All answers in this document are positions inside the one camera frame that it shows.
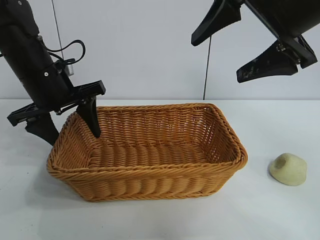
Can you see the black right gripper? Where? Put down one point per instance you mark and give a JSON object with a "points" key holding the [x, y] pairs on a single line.
{"points": [[287, 15]]}

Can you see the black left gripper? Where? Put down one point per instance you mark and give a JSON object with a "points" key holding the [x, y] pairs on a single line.
{"points": [[37, 75]]}

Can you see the brown woven wicker basket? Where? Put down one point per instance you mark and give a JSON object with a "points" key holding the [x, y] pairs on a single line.
{"points": [[150, 180]]}

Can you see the pale yellow egg yolk pastry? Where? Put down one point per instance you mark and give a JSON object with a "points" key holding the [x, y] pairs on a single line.
{"points": [[290, 172]]}

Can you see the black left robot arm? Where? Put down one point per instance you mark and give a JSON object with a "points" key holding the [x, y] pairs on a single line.
{"points": [[20, 12]]}

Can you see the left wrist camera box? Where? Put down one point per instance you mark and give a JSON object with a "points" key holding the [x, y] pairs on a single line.
{"points": [[67, 68]]}

